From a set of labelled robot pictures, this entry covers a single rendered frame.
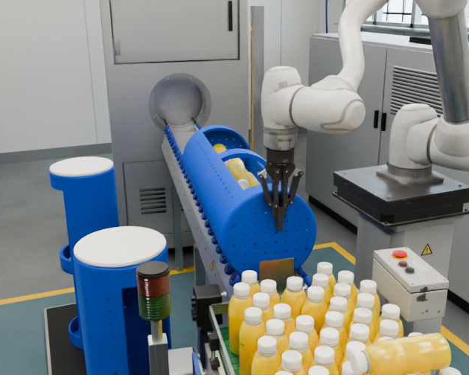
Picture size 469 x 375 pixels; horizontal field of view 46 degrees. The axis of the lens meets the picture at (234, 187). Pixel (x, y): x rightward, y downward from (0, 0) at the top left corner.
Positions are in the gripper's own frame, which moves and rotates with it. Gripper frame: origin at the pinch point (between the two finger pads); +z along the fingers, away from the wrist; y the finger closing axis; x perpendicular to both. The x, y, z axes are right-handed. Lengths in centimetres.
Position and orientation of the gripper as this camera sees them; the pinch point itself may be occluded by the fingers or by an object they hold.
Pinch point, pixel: (279, 217)
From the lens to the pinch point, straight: 157.2
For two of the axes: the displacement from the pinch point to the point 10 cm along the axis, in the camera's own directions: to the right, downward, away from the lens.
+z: 0.1, 9.5, 3.2
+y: 9.8, -0.8, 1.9
